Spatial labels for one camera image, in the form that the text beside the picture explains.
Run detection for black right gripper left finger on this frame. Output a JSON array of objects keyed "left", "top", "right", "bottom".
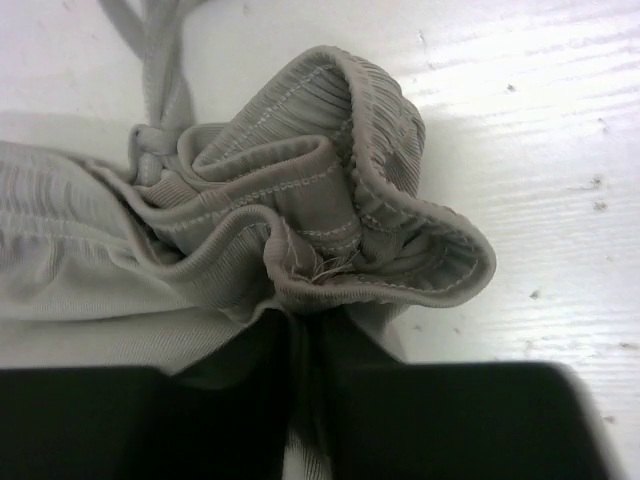
[{"left": 1, "top": 311, "right": 289, "bottom": 479}]

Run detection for grey trousers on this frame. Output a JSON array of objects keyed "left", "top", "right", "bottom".
[{"left": 1, "top": 1, "right": 496, "bottom": 479}]

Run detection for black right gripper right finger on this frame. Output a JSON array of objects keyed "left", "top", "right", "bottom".
[{"left": 308, "top": 312, "right": 622, "bottom": 479}]

